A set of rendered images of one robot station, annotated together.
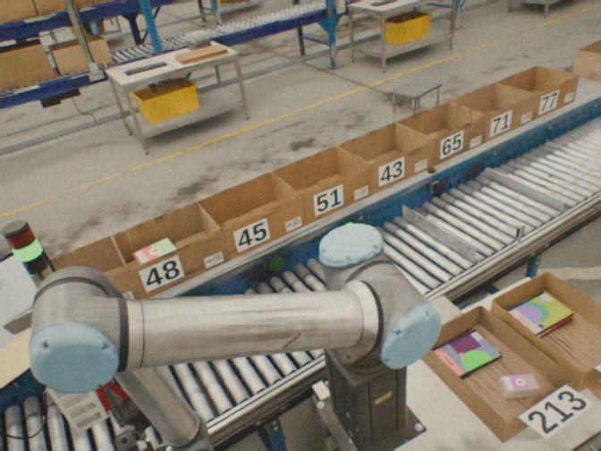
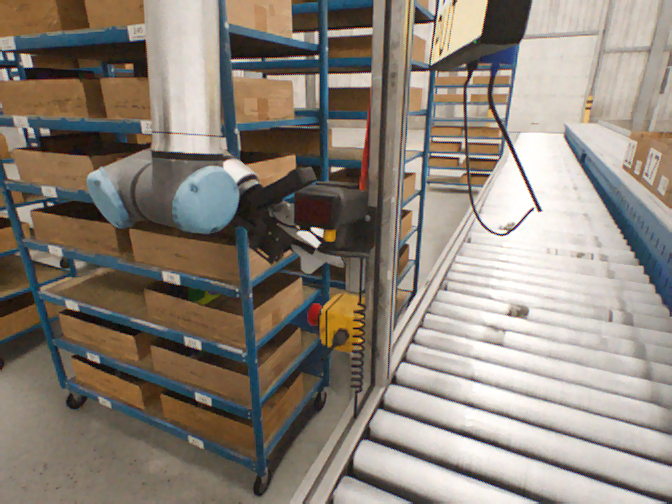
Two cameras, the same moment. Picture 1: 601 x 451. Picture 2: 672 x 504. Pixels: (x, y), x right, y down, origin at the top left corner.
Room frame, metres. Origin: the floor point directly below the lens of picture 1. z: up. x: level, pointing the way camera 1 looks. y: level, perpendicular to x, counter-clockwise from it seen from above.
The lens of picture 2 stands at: (1.24, 0.17, 1.19)
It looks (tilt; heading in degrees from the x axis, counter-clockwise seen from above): 21 degrees down; 142
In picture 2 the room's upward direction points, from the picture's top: straight up
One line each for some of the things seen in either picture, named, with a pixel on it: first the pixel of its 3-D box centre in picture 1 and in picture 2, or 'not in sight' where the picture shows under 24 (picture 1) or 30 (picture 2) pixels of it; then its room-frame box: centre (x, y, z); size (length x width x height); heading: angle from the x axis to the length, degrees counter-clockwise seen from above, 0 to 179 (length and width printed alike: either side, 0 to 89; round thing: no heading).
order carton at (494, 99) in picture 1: (489, 111); not in sight; (2.54, -1.18, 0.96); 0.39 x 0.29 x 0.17; 116
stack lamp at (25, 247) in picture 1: (23, 242); not in sight; (0.84, 0.57, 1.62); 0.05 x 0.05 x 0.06
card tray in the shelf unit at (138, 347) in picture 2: not in sight; (131, 316); (-0.35, 0.39, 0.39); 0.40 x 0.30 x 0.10; 27
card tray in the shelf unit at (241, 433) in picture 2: not in sight; (235, 393); (0.08, 0.61, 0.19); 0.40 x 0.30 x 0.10; 28
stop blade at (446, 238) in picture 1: (436, 233); not in sight; (1.75, -0.62, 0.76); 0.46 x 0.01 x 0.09; 27
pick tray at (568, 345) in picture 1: (561, 326); not in sight; (1.08, -0.85, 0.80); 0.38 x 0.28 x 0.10; 22
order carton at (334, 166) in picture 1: (322, 182); not in sight; (2.01, -0.14, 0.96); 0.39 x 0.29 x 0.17; 117
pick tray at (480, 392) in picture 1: (490, 367); not in sight; (0.96, -0.55, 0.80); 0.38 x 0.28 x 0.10; 23
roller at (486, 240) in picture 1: (461, 226); not in sight; (1.82, -0.77, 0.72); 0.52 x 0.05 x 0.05; 27
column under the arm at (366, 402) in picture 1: (366, 386); not in sight; (0.88, -0.12, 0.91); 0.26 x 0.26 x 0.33; 21
